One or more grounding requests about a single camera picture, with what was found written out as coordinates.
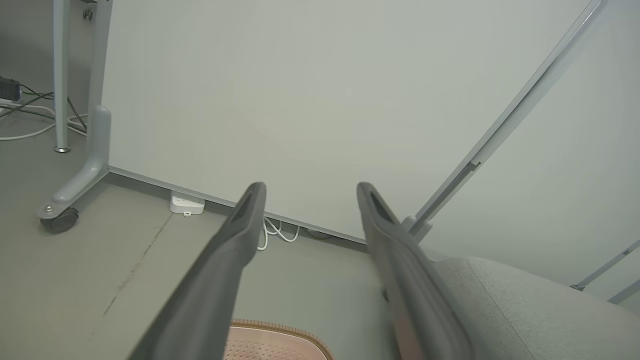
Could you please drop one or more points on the wide white partition panel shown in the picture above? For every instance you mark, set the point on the wide white partition panel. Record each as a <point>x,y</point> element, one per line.
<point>300,100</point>

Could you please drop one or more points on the black power adapter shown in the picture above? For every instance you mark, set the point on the black power adapter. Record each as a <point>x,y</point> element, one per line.
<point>9,90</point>

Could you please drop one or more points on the white partition panel grey frame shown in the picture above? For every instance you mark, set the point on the white partition panel grey frame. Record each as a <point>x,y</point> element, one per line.
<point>575,175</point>

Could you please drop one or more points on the grey partition frame bars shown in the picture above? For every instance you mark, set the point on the grey partition frame bars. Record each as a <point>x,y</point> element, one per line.
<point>602,270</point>

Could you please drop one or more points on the white round table leg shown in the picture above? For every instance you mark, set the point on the white round table leg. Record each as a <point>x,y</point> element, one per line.
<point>61,75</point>

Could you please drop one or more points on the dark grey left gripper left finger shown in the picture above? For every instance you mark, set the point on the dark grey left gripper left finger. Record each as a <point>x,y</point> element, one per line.
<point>210,290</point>

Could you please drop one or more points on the grey upholstered seat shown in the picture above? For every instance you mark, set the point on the grey upholstered seat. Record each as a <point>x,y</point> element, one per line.
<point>525,315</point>

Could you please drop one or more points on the pink woven laundry basket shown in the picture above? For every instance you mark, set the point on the pink woven laundry basket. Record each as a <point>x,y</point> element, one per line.
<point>270,346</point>

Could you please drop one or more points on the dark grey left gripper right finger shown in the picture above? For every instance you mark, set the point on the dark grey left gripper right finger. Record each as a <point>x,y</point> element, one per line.
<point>410,290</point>

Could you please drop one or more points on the dark grey caster wheel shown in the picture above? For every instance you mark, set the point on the dark grey caster wheel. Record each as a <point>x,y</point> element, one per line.
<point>61,220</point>

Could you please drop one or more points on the white power strip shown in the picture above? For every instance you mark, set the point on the white power strip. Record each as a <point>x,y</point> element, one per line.
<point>187,204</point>

